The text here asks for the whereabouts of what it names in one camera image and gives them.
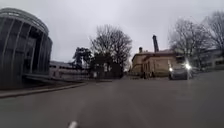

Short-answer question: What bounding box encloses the large bare tree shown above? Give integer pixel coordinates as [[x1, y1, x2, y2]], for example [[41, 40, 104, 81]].
[[89, 23, 133, 80]]

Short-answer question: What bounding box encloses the yellow building with short chimney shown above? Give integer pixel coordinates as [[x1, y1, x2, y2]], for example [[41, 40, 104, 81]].
[[129, 46, 148, 78]]

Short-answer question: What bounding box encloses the dark pine tree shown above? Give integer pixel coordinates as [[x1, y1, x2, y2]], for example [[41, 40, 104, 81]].
[[71, 46, 93, 71]]

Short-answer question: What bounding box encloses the grey asphalt road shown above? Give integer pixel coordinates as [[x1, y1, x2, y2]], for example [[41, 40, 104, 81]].
[[0, 70, 224, 128]]

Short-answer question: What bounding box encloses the yellow building with tall chimney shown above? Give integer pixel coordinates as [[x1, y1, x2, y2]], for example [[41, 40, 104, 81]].
[[142, 34, 188, 80]]

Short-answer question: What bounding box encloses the white multi-storey building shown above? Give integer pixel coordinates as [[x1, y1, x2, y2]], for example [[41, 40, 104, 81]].
[[49, 60, 92, 81]]

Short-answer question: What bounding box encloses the car with headlights on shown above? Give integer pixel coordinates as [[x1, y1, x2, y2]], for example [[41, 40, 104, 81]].
[[167, 62, 194, 81]]

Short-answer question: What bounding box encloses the robot's own part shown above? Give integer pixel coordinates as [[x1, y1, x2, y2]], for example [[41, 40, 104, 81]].
[[67, 120, 79, 128]]

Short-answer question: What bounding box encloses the pale kerb strip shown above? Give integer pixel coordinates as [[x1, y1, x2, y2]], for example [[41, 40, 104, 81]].
[[0, 81, 89, 99]]

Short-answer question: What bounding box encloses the round glass building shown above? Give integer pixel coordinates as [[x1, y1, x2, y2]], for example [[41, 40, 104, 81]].
[[0, 7, 54, 90]]

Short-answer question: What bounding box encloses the pale building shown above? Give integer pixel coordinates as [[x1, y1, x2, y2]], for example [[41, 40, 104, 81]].
[[191, 48, 224, 72]]

